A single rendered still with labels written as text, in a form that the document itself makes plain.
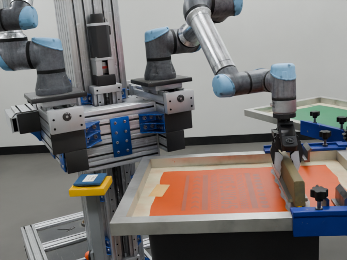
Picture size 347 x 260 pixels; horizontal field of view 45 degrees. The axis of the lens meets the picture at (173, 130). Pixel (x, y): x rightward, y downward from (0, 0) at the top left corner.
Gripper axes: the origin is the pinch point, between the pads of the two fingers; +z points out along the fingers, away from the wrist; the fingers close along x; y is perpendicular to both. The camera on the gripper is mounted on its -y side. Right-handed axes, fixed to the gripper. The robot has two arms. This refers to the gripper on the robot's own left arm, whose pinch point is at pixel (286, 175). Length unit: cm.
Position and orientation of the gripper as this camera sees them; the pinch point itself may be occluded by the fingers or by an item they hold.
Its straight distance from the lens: 139.5
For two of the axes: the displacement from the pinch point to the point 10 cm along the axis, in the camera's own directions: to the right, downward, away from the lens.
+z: 0.8, 9.7, 2.1
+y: 0.8, -2.2, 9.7
